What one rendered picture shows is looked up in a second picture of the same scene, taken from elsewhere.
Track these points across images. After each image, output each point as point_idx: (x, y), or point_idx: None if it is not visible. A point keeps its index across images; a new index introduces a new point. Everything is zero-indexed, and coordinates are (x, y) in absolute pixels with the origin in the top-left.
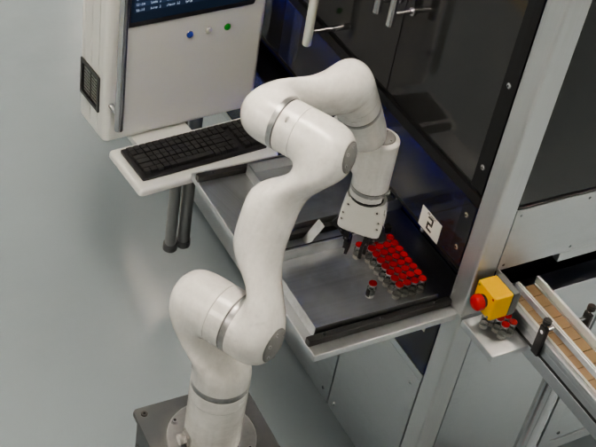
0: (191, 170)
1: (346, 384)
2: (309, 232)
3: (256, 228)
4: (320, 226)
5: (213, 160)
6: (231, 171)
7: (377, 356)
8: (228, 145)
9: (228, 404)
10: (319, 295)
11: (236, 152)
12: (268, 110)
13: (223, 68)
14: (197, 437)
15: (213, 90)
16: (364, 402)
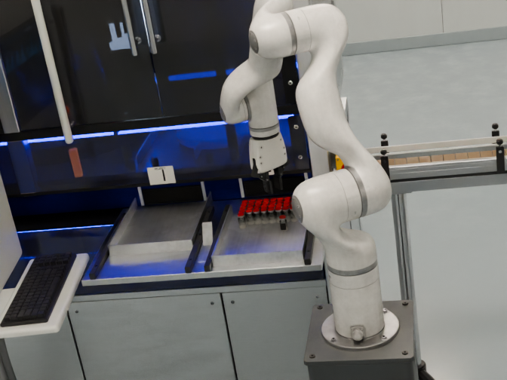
0: (61, 296)
1: (254, 372)
2: (204, 236)
3: (331, 104)
4: (208, 225)
5: (63, 281)
6: (103, 258)
7: (273, 314)
8: (59, 268)
9: (377, 265)
10: (265, 249)
11: (69, 268)
12: (281, 22)
13: (1, 225)
14: (370, 318)
15: (4, 248)
16: (281, 363)
